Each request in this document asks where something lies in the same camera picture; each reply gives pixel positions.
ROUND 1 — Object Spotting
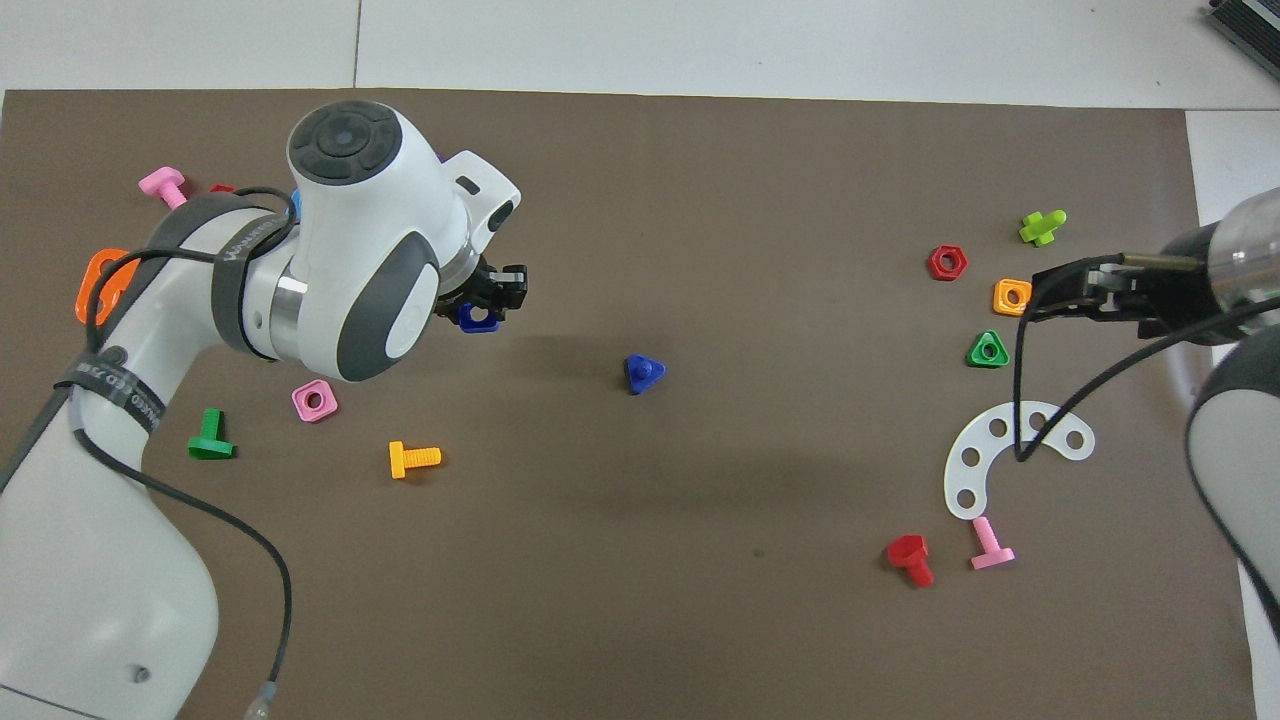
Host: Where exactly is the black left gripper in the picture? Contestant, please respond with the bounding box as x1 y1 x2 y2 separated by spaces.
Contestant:
435 257 529 318

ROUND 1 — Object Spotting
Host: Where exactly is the black ribbed electronics box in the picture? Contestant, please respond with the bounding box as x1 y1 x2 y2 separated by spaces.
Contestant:
1205 0 1280 69

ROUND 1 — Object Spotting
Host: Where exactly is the black velcro cable strap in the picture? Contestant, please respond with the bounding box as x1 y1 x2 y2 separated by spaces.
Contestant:
55 345 166 436

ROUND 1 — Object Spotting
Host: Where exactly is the white curved perforated plate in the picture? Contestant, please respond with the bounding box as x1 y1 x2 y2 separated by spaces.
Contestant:
943 401 1097 522

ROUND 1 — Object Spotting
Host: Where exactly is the red plastic bolt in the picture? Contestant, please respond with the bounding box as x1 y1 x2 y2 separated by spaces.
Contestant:
886 534 936 589

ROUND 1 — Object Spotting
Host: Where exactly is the pink square plastic nut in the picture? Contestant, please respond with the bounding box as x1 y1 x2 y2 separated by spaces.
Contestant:
291 379 339 424

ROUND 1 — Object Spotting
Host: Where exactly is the pink plastic bolt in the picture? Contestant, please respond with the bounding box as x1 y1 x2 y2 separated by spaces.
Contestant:
137 166 191 211
970 516 1016 571

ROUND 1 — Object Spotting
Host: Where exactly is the grey velcro cable strap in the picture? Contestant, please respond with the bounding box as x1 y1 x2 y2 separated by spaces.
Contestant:
205 195 301 356

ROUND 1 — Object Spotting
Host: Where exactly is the green plastic bolt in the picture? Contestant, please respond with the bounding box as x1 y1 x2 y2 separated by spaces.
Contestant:
187 408 237 461

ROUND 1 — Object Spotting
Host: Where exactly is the yellow plastic bolt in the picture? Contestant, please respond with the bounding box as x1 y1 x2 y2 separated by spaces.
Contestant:
388 441 442 480

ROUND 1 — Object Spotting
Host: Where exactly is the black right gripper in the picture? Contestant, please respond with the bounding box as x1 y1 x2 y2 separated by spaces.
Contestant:
1026 255 1216 339

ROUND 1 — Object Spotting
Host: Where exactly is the orange heart-shaped plastic plate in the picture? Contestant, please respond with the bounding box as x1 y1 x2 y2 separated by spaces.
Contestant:
75 248 136 326

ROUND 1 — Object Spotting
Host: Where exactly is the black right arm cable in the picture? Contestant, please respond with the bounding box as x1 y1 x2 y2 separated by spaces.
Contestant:
1012 255 1280 464

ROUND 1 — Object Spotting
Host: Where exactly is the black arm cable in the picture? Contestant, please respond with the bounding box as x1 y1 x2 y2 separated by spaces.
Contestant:
65 185 294 720
1012 255 1280 464

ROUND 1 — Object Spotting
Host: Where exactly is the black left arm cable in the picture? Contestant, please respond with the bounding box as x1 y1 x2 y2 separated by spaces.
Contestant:
65 185 294 720

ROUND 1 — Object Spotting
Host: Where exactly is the brown table mat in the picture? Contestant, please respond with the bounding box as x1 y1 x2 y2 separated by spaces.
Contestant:
0 88 1256 720

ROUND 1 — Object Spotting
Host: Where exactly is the lime cross-head plastic bolt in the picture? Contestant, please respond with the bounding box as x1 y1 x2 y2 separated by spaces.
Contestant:
1018 209 1068 248

